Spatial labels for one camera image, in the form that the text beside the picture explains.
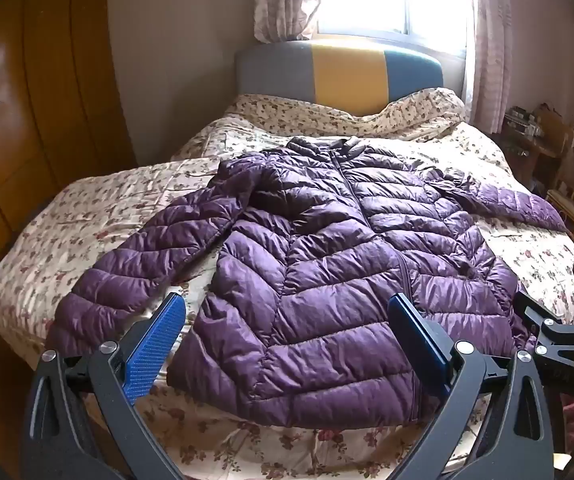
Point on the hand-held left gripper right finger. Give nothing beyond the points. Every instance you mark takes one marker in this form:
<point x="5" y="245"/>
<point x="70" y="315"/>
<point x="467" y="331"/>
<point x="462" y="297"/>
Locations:
<point x="419" y="332"/>

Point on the wooden wardrobe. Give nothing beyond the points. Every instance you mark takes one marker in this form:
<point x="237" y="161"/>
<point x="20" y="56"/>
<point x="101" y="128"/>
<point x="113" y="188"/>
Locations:
<point x="32" y="135"/>

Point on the cluttered wooden desk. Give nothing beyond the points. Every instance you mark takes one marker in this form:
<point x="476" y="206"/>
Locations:
<point x="522" y="135"/>

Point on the purple puffer jacket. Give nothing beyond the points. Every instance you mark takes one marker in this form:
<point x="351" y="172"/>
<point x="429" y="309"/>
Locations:
<point x="317" y="270"/>

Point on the pink patterned curtain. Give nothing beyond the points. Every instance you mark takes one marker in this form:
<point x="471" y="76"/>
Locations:
<point x="489" y="45"/>
<point x="282" y="0"/>

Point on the grey yellow blue padded headboard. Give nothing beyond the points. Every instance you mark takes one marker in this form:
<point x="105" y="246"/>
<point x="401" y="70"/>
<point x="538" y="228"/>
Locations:
<point x="337" y="67"/>

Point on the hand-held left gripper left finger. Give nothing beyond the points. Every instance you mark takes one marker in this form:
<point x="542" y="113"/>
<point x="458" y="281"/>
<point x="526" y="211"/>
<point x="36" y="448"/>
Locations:
<point x="156" y="340"/>

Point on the bed with floral quilt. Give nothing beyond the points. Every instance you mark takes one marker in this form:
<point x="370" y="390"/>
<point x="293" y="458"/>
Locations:
<point x="117" y="210"/>

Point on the small floral print duvet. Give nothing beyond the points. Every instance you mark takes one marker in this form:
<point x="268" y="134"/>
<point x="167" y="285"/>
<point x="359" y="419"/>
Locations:
<point x="317" y="112"/>

